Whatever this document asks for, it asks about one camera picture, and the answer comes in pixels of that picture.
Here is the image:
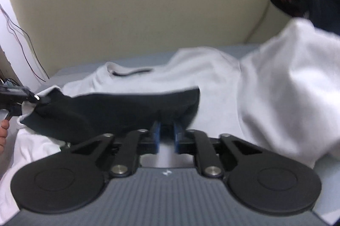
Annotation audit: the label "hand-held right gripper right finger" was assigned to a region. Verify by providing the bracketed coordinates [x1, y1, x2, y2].
[173, 121, 269, 179]

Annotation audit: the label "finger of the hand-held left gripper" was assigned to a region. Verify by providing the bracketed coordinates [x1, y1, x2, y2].
[24, 87, 51, 106]

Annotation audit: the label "white t-shirt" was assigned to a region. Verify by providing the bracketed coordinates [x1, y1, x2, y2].
[0, 47, 242, 218]

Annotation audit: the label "thin black cable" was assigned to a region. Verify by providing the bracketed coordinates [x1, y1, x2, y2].
[5, 15, 48, 82]

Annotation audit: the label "person's left hand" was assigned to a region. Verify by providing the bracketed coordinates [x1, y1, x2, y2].
[0, 119, 10, 155]

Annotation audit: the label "black wall cables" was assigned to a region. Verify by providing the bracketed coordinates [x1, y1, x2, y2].
[0, 4, 45, 82]

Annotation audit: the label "striped blue bed sheet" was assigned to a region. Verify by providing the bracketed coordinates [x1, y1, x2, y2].
[34, 43, 340, 218]

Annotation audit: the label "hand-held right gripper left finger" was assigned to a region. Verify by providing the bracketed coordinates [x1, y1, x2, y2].
[64, 121, 162, 179]

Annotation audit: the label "white crumpled garment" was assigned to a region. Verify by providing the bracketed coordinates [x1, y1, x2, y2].
[236, 17, 340, 169]

